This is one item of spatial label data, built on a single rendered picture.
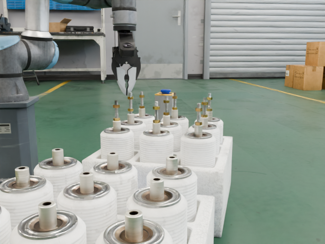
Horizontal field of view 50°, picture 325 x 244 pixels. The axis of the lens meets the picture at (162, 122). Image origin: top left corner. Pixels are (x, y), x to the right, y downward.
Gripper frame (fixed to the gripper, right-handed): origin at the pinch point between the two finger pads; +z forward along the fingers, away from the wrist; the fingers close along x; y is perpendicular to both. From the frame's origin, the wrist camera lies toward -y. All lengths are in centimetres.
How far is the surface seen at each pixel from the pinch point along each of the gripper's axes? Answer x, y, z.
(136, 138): -2.0, -4.9, 14.0
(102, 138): 8.7, -12.7, 11.6
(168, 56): -139, 495, -3
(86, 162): 13.5, -14.5, 17.7
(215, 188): -18.0, -31.1, 21.4
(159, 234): 5, -70, 10
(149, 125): -8.3, 6.0, 12.4
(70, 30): 24, 454, -43
